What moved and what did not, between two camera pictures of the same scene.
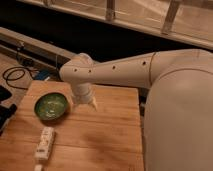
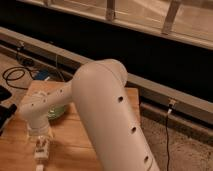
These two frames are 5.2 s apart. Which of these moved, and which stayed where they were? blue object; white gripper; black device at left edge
Moved: white gripper
Stayed: blue object; black device at left edge
